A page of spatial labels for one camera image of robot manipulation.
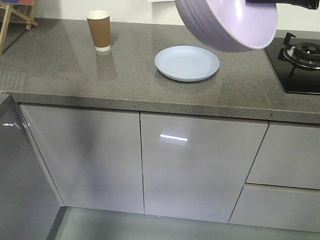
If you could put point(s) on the upper grey drawer front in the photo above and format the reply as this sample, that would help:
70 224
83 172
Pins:
289 156

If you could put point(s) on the lower grey drawer front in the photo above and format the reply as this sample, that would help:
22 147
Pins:
288 208

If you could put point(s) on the grey drawer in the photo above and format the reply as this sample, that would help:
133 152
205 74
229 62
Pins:
289 156
288 208

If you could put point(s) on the grey cabinet door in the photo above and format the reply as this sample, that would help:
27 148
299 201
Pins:
93 156
195 168
28 207

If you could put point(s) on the wooden folding rack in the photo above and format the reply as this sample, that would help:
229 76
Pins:
16 14

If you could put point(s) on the brown paper cup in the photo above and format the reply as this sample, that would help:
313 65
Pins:
100 29

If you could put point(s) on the grey cabinet door middle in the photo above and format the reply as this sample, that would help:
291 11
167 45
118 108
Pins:
195 168

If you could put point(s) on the grey cabinet door left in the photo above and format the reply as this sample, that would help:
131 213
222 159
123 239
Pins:
93 156

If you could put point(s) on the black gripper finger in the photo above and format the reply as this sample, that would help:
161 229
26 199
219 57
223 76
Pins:
307 4

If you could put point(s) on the black gas stove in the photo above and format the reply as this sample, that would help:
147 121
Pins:
296 63

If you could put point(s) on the blue red sign board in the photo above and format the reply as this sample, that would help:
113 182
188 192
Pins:
19 2

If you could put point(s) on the light blue plate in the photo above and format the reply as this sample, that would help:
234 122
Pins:
187 63

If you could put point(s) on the purple plastic bowl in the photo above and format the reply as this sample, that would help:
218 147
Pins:
231 26

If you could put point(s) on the white paper sheet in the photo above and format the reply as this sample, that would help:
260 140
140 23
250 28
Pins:
156 1

